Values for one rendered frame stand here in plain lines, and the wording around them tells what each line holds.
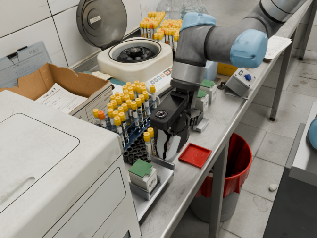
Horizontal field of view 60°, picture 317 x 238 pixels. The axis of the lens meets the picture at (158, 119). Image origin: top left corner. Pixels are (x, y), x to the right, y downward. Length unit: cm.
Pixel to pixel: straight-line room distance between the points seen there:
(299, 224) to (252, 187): 92
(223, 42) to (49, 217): 44
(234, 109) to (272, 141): 124
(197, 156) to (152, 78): 36
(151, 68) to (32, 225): 72
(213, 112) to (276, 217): 37
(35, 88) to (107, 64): 25
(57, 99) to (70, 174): 62
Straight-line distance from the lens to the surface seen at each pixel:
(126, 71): 95
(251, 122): 228
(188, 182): 70
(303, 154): 76
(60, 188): 36
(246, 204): 175
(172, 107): 60
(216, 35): 60
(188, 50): 62
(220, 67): 110
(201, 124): 84
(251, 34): 58
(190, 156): 76
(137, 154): 75
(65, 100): 95
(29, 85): 100
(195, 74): 62
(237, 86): 96
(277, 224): 98
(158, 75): 101
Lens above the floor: 143
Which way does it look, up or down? 39 degrees down
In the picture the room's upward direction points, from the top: 6 degrees counter-clockwise
